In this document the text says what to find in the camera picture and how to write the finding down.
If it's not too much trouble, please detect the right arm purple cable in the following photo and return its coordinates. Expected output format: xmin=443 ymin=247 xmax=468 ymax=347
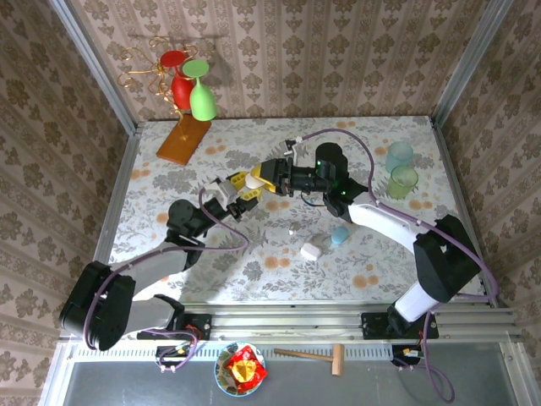
xmin=293 ymin=128 xmax=501 ymax=404

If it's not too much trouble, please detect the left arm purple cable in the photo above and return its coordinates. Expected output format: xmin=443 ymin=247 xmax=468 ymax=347
xmin=83 ymin=188 xmax=250 ymax=373

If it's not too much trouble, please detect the green plastic tumbler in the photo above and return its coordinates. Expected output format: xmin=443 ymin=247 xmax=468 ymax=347
xmin=387 ymin=164 xmax=420 ymax=200

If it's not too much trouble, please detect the teal plastic tumbler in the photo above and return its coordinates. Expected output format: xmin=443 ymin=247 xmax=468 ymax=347
xmin=385 ymin=140 xmax=415 ymax=173

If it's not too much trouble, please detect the red yellow snack packet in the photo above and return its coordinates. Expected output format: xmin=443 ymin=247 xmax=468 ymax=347
xmin=223 ymin=344 xmax=269 ymax=387

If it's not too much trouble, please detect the thin black gripper wire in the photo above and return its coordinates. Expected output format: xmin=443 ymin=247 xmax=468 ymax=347
xmin=301 ymin=192 xmax=329 ymax=210

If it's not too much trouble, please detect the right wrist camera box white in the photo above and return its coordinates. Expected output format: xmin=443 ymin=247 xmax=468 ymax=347
xmin=283 ymin=136 xmax=304 ymax=170

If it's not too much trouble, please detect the patterned ceramic bowl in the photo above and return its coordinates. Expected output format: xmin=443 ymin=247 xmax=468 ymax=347
xmin=213 ymin=341 xmax=268 ymax=398

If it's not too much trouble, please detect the white square earbud case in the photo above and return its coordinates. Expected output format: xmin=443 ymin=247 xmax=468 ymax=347
xmin=299 ymin=241 xmax=321 ymax=262

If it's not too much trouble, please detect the aluminium side rail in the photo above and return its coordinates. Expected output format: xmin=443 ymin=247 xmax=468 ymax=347
xmin=428 ymin=116 xmax=500 ymax=308
xmin=101 ymin=124 xmax=143 ymax=306

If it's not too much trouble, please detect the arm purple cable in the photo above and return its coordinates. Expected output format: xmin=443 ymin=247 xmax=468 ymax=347
xmin=83 ymin=188 xmax=250 ymax=373
xmin=293 ymin=128 xmax=501 ymax=404

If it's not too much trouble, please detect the black connector box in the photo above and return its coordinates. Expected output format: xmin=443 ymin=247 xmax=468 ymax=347
xmin=156 ymin=345 xmax=190 ymax=368
xmin=391 ymin=343 xmax=426 ymax=368

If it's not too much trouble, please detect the white slotted cable duct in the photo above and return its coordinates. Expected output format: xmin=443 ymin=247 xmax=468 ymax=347
xmin=68 ymin=340 xmax=401 ymax=361

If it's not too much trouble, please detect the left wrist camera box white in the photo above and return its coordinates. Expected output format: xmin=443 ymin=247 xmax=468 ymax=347
xmin=203 ymin=177 xmax=238 ymax=203

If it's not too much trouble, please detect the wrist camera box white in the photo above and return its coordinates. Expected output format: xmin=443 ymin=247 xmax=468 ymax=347
xmin=283 ymin=136 xmax=304 ymax=170
xmin=203 ymin=177 xmax=238 ymax=203

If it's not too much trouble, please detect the green wine glass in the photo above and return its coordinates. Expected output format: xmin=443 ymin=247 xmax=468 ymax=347
xmin=181 ymin=58 xmax=219 ymax=123

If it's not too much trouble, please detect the aluminium front rail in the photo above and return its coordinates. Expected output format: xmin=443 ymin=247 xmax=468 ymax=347
xmin=58 ymin=301 xmax=523 ymax=342

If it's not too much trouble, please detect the aluminium frame post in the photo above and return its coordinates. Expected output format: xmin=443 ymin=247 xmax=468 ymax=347
xmin=46 ymin=0 xmax=140 ymax=136
xmin=429 ymin=0 xmax=524 ymax=128

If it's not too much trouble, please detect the gold wire rack wooden base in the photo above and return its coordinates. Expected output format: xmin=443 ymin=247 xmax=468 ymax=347
xmin=117 ymin=36 xmax=212 ymax=167

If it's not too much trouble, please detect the wooden mallet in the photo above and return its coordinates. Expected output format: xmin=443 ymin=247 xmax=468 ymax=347
xmin=273 ymin=343 xmax=346 ymax=378

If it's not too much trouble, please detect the red wine glass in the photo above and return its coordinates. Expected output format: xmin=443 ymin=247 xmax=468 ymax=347
xmin=159 ymin=49 xmax=196 ymax=110

